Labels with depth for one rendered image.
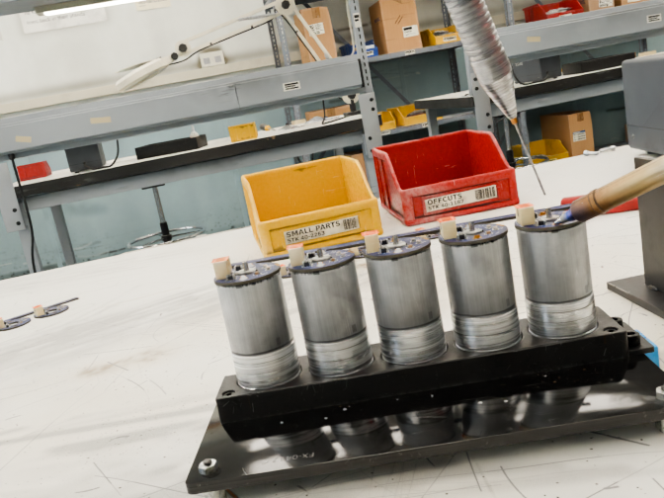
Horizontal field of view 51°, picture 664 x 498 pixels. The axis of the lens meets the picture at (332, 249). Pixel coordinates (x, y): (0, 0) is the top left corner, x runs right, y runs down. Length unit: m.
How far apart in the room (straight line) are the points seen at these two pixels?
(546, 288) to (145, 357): 0.23
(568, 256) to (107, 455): 0.19
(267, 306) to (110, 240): 4.52
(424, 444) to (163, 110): 2.36
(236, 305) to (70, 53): 4.51
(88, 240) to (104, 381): 4.41
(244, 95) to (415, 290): 2.32
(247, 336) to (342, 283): 0.04
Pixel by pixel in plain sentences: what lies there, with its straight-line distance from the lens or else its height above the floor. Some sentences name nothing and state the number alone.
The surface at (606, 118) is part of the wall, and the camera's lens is 5.51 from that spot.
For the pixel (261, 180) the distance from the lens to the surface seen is 0.67.
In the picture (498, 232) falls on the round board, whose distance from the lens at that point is 0.26.
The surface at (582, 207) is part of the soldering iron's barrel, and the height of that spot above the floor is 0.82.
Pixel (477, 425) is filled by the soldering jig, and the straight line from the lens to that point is 0.23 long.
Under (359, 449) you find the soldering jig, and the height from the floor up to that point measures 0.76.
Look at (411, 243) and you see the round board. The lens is 0.26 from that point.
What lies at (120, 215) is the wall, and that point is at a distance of 4.73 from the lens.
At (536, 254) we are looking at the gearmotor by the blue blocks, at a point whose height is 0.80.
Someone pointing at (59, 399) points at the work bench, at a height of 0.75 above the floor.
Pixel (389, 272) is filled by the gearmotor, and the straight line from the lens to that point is 0.25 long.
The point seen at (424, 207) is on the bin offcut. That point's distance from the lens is 0.59.
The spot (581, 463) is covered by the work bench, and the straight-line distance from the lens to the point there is 0.23.
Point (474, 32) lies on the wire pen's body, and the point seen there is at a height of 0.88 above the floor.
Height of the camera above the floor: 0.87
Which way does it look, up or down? 13 degrees down
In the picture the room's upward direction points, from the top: 11 degrees counter-clockwise
